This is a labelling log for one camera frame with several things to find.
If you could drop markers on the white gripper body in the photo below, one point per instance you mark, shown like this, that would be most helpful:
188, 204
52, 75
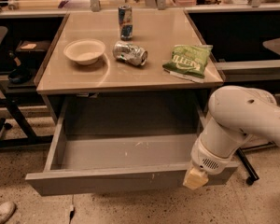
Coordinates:
204, 160

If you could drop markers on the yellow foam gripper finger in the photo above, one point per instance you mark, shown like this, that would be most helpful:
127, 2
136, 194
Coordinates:
195, 178

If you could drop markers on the grey top drawer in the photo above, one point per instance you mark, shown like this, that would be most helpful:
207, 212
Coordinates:
112, 144

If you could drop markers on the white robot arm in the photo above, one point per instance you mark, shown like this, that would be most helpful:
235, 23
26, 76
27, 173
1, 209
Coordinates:
236, 114

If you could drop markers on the black rolling stand base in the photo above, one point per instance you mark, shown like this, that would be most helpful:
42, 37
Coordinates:
252, 174

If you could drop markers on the green chip bag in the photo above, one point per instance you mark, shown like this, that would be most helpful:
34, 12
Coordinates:
189, 62

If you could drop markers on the crushed silver can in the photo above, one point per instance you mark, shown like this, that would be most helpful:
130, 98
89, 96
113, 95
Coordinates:
130, 53

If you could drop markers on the white paper bowl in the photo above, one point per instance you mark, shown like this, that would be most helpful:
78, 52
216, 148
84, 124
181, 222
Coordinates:
84, 51

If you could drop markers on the upright blue energy drink can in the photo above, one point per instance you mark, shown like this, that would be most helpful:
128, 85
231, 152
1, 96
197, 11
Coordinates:
125, 22

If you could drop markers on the white shoe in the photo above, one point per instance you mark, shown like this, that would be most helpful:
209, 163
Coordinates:
7, 209

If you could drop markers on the black object on shelf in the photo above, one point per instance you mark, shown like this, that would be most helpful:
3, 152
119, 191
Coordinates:
20, 75

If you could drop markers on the dark box with note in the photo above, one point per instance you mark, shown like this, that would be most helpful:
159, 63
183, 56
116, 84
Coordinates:
33, 46

